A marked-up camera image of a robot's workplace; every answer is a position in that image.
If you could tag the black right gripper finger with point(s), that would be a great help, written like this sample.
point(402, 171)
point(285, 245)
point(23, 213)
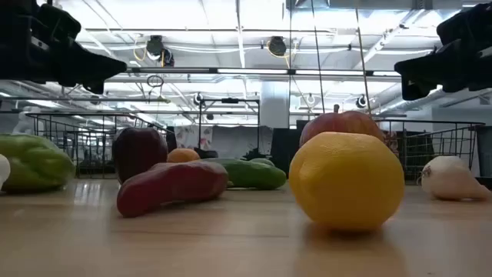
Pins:
point(430, 67)
point(417, 90)

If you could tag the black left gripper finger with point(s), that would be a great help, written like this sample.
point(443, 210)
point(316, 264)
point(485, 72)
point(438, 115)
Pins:
point(95, 88)
point(88, 65)

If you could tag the dark red apple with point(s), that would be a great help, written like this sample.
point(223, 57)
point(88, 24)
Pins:
point(136, 150)

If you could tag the red yellow apple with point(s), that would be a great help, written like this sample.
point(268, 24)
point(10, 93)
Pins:
point(338, 123)

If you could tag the white garlic bulb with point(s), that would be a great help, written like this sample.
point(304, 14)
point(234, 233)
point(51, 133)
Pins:
point(447, 179)
point(3, 169)

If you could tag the green ribbed squash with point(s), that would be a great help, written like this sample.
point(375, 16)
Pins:
point(34, 163)

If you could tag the lumpy orange produce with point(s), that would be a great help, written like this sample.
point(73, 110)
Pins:
point(182, 155)

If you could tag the yellow lemon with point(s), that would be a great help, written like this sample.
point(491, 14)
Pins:
point(346, 181)

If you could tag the red chili pepper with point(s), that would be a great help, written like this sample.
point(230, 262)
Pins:
point(173, 184)

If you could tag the green lime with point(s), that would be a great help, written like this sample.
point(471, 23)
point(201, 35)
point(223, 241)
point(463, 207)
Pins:
point(263, 161)

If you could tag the green cucumber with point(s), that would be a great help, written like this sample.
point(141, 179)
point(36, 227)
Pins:
point(253, 175)

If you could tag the overhead light bar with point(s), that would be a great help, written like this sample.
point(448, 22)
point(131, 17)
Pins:
point(250, 71)

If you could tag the black stand frame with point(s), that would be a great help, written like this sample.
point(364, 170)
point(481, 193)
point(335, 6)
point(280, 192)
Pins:
point(230, 101)

